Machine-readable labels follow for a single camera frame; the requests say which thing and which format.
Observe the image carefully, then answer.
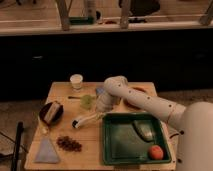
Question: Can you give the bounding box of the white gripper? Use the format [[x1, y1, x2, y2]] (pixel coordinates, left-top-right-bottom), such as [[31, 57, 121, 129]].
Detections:
[[96, 93, 113, 113]]

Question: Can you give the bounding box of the blue object behind arm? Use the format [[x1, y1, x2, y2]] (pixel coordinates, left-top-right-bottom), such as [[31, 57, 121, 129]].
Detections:
[[96, 87, 104, 96]]

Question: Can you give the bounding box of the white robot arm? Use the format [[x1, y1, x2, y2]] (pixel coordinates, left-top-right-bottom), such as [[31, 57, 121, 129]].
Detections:
[[97, 76, 213, 171]]

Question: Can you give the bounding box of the white cup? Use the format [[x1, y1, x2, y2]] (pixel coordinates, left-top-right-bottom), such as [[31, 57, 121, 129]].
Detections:
[[70, 74, 83, 90]]

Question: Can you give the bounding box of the green plastic tray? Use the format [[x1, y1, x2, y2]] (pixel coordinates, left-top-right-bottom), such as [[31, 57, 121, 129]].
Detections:
[[102, 113, 171, 165]]

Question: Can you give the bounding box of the black bowl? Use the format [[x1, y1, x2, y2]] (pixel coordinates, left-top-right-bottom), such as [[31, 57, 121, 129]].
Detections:
[[39, 101, 63, 126]]

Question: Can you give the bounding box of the grey green sponge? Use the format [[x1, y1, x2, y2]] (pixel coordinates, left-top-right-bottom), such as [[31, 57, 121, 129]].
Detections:
[[133, 121, 154, 142]]

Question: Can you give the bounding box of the sandwich slice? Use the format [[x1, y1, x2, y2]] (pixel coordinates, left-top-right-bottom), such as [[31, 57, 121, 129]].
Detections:
[[44, 101, 60, 123]]

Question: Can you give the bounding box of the orange fruit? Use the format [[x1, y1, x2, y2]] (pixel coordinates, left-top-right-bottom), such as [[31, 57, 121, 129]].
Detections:
[[148, 145, 164, 160]]

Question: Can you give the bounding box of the grey triangular cloth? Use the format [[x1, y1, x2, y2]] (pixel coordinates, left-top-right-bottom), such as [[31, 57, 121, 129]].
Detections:
[[34, 137, 60, 164]]

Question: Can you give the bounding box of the black pole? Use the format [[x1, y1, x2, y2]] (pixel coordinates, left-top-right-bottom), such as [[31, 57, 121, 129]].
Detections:
[[10, 122, 24, 171]]

